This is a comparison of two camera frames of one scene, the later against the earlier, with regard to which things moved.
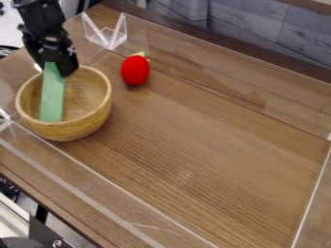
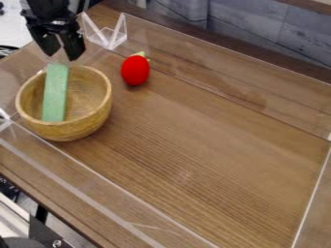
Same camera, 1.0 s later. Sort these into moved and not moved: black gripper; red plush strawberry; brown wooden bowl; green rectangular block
Moved: black gripper
Not moved: brown wooden bowl; red plush strawberry; green rectangular block
